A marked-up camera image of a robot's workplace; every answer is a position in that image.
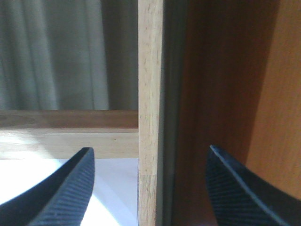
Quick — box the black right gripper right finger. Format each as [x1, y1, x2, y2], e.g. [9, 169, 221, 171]
[206, 145, 301, 226]

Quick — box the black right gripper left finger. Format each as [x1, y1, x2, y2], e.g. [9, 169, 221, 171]
[0, 147, 95, 226]

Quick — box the white paper sheet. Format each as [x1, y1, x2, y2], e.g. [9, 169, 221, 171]
[0, 158, 138, 226]

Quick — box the wooden shelf unit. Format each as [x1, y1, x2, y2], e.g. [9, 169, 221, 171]
[0, 0, 301, 226]

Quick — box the grey curtain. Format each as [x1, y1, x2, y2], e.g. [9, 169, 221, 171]
[0, 0, 138, 110]

